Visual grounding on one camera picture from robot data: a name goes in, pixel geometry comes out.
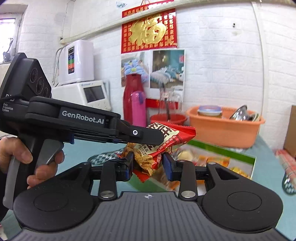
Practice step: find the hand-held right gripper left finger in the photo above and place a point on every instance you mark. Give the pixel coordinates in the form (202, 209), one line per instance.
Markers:
(129, 166)

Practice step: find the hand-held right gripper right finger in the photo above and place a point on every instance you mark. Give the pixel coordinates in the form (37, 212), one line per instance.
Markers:
(167, 166)

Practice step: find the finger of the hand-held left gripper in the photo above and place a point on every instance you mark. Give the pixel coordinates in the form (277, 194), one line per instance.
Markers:
(143, 135)

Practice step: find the red orange spicy strip packet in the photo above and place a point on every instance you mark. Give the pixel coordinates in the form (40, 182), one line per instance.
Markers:
(159, 148)

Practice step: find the green cardboard box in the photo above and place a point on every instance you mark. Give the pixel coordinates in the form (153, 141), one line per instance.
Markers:
(219, 151)

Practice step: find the person's left hand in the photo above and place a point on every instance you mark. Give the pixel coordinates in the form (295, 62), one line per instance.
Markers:
(13, 148)

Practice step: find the pink insulated bottle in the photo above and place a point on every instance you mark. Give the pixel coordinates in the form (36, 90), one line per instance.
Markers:
(138, 111)

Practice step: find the white machine with screen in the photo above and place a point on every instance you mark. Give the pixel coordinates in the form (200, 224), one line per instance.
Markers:
(69, 90)

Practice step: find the red thermos jug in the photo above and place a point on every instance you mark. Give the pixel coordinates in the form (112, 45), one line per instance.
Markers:
(129, 102)

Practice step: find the red plastic basket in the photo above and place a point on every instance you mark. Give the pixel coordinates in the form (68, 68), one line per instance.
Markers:
(177, 119)

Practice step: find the clear glass pitcher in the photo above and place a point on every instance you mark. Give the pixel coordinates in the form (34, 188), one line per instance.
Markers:
(173, 102)

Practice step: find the orange snack packet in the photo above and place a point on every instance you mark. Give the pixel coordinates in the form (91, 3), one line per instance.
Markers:
(215, 160)

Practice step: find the white water purifier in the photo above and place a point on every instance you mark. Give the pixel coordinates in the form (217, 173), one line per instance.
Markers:
(78, 64)

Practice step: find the orange plastic basin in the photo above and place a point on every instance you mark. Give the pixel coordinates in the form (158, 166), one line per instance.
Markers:
(224, 134)

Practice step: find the blue lid container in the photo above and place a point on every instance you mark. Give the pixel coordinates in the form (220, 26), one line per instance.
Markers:
(209, 110)

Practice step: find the steel bowl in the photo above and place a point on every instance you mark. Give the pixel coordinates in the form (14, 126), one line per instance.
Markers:
(254, 117)
(239, 113)

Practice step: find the teal printed tablecloth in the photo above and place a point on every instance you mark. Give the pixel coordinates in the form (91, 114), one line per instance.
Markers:
(266, 166)

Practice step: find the pink patterned cloth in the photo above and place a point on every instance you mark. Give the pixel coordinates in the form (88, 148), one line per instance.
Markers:
(285, 162)

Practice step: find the large brown cardboard box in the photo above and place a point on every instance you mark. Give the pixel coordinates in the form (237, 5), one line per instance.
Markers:
(291, 132)

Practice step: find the bedding wall poster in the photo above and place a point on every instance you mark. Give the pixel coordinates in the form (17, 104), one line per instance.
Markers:
(166, 69)

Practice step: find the beige wall pipe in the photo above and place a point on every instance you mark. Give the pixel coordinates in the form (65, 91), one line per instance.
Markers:
(97, 30)

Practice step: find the red gold wall hanging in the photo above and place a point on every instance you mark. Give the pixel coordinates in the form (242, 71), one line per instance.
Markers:
(148, 30)

